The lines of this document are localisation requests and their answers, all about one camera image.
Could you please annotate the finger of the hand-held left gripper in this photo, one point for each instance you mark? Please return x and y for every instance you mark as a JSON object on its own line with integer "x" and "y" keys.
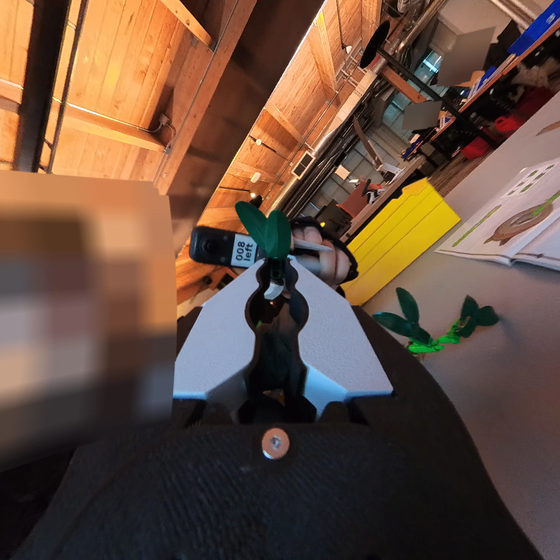
{"x": 313, "y": 246}
{"x": 308, "y": 266}

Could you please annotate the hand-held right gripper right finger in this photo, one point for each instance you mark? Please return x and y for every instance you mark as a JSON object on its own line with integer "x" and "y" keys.
{"x": 337, "y": 345}

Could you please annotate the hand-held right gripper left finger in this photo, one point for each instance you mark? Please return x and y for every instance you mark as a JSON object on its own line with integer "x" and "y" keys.
{"x": 214, "y": 341}

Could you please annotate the two-leaf green toy sprig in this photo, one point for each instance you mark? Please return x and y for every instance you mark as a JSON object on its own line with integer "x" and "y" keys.
{"x": 271, "y": 232}

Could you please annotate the grey desk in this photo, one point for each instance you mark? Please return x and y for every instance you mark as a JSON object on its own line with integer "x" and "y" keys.
{"x": 503, "y": 415}

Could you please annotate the person's left hand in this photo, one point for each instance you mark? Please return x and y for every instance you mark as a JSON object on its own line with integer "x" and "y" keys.
{"x": 334, "y": 262}

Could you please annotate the white vent grille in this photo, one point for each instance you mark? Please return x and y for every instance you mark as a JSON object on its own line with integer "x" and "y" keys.
{"x": 302, "y": 164}

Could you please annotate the yellow box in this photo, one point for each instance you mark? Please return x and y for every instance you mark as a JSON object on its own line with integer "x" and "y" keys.
{"x": 402, "y": 236}

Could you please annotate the small green toy sprig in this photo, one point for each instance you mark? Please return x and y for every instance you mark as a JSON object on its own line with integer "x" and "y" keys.
{"x": 472, "y": 319}

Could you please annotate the red crate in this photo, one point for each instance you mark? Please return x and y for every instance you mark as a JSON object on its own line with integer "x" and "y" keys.
{"x": 479, "y": 148}
{"x": 512, "y": 124}

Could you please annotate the open instruction booklet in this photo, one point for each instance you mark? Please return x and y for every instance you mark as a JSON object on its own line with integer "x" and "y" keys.
{"x": 512, "y": 218}

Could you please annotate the dark steel column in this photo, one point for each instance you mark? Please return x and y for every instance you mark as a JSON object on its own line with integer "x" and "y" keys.
{"x": 39, "y": 87}

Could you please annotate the storage shelf rack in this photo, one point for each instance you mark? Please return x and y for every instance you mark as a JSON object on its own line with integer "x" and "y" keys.
{"x": 516, "y": 78}

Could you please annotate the blue storage bin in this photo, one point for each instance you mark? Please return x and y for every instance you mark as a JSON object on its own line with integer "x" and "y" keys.
{"x": 538, "y": 26}

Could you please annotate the silver ventilation duct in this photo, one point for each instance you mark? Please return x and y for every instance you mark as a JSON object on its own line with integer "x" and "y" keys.
{"x": 306, "y": 183}

